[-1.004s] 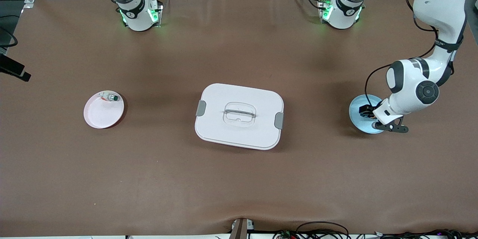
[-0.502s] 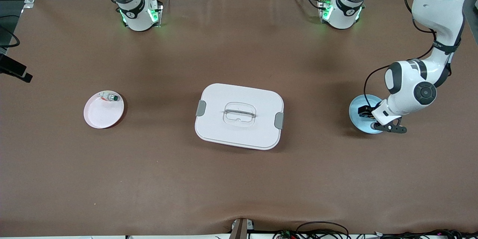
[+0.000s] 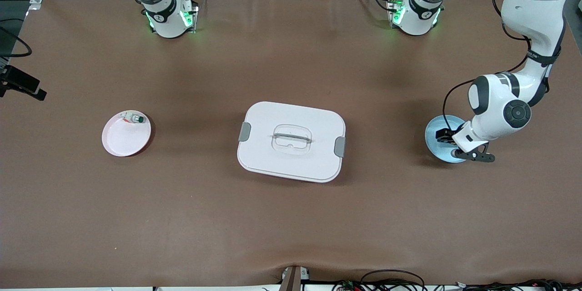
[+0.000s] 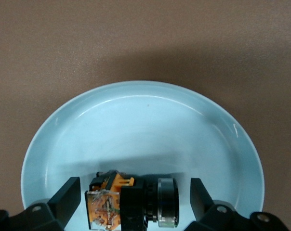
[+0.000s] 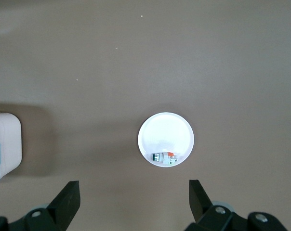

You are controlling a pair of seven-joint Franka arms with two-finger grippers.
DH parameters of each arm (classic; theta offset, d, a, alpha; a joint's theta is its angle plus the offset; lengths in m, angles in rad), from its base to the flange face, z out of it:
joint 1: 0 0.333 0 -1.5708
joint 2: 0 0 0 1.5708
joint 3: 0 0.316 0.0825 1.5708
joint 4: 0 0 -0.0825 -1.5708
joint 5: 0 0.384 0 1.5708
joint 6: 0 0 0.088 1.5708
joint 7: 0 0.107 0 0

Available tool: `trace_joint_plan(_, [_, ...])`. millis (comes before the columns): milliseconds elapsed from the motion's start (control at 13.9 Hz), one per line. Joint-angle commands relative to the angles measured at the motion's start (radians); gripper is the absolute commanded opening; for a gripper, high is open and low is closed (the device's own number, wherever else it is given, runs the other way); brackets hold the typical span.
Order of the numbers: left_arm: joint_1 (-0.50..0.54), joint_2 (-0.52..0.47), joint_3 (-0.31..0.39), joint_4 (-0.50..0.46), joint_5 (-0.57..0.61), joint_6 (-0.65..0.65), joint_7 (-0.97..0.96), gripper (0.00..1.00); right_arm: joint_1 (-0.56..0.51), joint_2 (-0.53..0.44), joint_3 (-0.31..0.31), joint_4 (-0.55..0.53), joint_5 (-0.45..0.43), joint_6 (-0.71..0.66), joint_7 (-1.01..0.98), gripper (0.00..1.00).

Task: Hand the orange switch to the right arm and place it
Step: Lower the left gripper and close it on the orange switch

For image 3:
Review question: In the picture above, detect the light blue round plate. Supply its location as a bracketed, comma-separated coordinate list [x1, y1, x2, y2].
[425, 115, 470, 164]

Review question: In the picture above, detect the pink round plate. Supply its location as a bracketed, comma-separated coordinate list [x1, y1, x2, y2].
[101, 110, 152, 157]

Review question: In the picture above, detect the white lidded storage box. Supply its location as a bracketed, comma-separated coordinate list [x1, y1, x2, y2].
[237, 101, 346, 183]

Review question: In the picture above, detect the brown table mat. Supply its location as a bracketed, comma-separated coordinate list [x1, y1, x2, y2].
[0, 0, 582, 288]

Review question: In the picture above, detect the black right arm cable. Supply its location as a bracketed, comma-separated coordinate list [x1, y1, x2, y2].
[0, 25, 32, 58]

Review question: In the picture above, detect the green push-button switch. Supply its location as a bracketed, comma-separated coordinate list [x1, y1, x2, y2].
[120, 111, 145, 125]

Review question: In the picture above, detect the black cable loop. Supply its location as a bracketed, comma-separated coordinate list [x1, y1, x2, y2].
[360, 269, 426, 291]

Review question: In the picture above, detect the tangled cable bundle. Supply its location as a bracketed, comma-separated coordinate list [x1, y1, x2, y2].
[332, 278, 582, 291]

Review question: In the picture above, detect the clear box lid handle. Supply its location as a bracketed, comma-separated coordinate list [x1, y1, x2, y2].
[271, 125, 313, 155]

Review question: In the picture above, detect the brown camera mount bracket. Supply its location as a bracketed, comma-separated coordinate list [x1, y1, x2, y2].
[279, 266, 311, 291]

